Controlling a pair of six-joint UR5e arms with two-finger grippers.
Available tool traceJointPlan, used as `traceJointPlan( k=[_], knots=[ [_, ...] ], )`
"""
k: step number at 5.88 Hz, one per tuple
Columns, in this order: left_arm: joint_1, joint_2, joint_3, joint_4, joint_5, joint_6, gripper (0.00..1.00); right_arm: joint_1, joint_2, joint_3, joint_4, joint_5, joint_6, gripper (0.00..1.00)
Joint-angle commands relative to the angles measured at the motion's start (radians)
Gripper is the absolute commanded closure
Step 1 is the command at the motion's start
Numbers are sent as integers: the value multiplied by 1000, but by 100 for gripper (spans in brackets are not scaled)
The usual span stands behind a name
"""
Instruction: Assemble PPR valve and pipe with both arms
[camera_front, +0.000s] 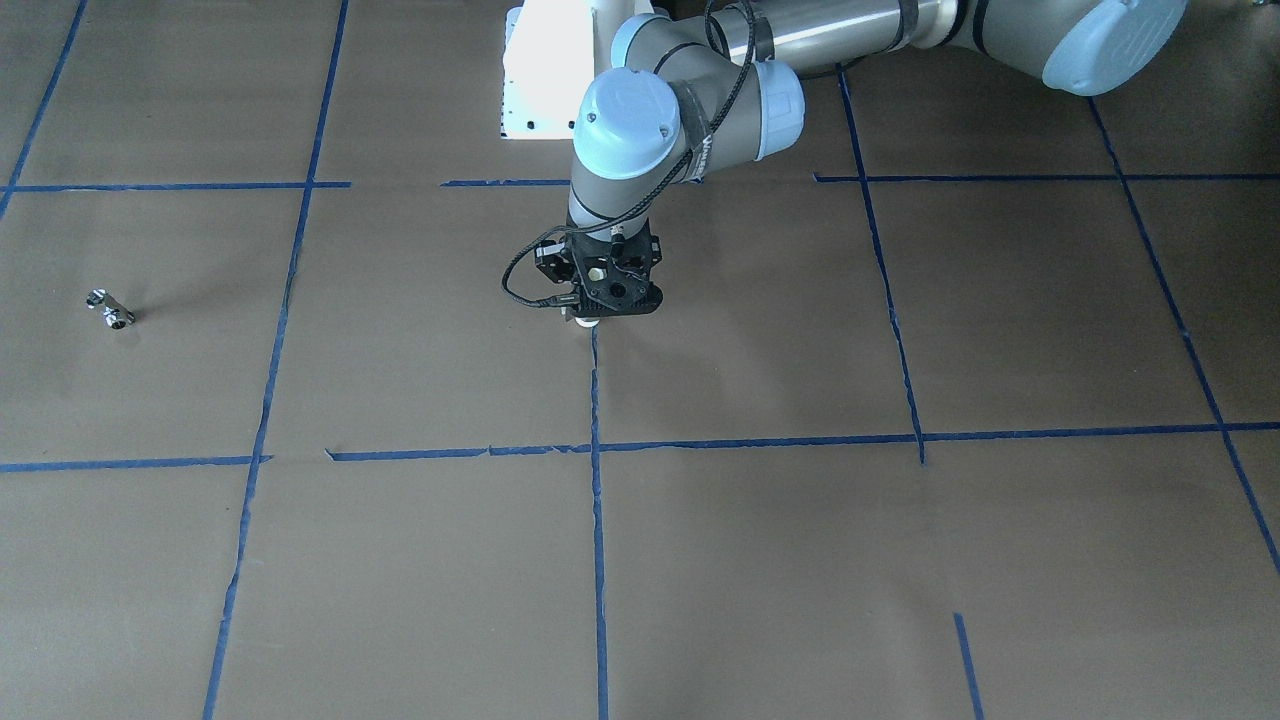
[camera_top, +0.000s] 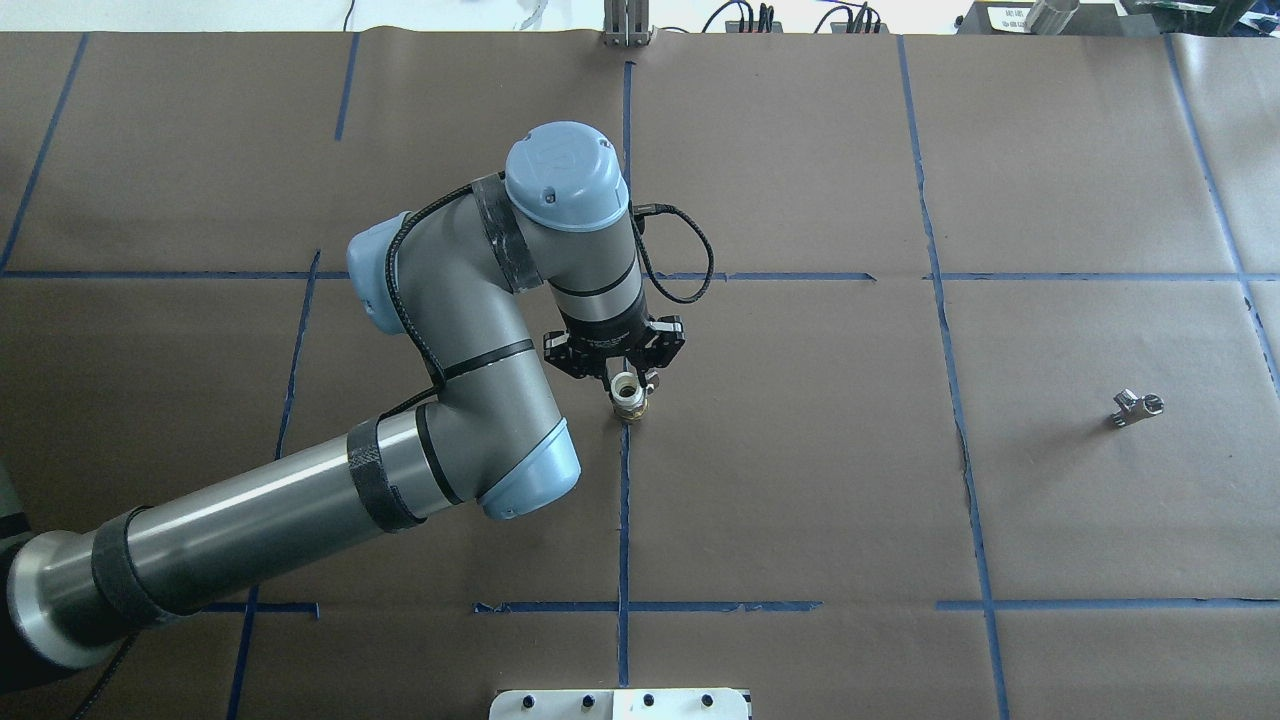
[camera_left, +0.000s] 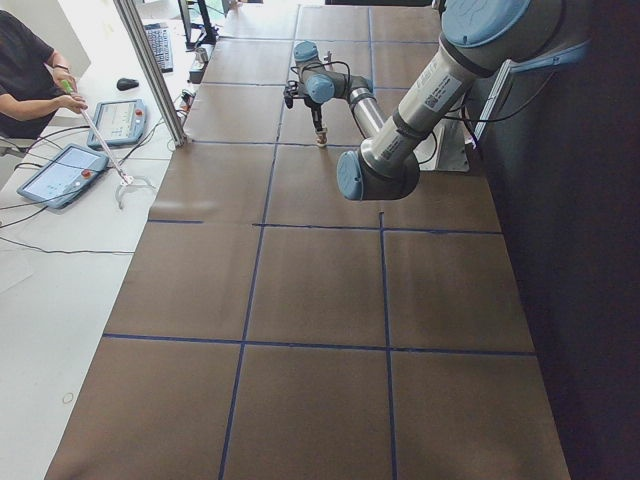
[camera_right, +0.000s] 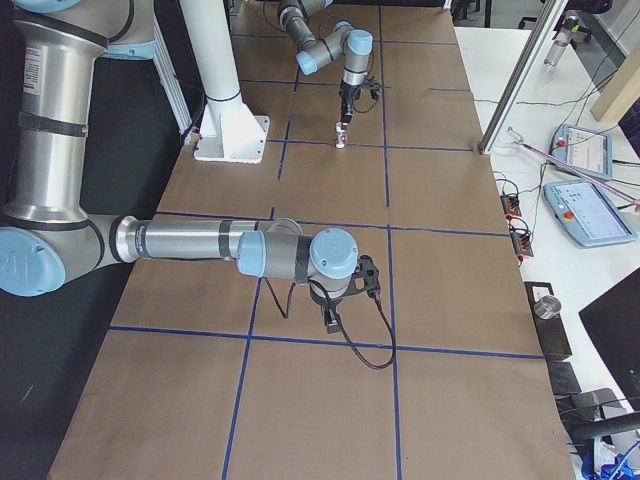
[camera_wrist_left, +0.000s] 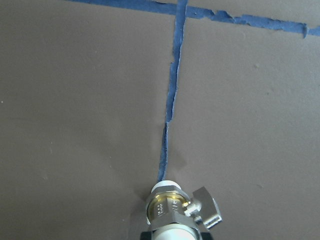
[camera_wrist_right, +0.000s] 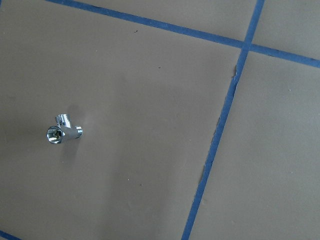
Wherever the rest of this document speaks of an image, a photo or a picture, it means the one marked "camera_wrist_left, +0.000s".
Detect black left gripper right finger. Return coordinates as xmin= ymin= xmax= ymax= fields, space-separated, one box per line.
xmin=199 ymin=232 xmax=213 ymax=240

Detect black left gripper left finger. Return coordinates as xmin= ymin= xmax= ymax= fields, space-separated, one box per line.
xmin=139 ymin=231 xmax=155 ymax=240

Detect brass PPR valve white ends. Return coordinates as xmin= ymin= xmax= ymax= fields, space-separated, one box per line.
xmin=145 ymin=180 xmax=223 ymax=240

